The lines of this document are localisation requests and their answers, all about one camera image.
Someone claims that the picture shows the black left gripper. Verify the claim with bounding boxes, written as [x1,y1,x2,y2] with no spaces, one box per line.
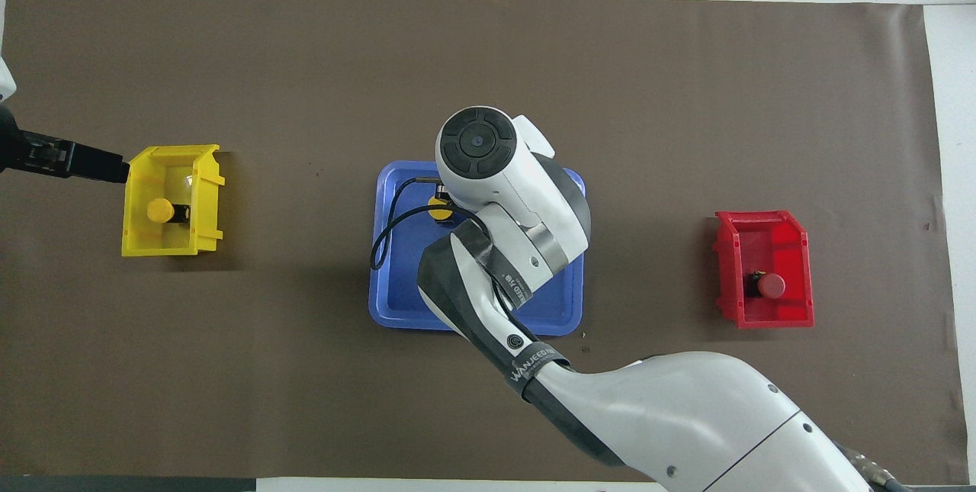
[0,105,130,185]

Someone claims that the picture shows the red push button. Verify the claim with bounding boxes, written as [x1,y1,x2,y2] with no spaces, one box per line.
[743,271,787,301]

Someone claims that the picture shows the blue plastic tray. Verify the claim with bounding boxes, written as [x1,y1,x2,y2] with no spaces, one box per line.
[368,160,586,337]

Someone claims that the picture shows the yellow plastic storage bin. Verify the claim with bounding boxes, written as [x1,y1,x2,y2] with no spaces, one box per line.
[121,144,226,258]

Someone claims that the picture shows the brown paper table mat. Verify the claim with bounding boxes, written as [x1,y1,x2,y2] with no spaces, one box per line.
[0,0,969,485]

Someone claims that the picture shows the red plastic storage bin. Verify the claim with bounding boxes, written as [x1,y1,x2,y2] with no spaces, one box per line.
[712,210,816,330]

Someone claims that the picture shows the grey braided cable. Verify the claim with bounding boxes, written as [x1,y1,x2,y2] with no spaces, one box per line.
[835,442,912,491]

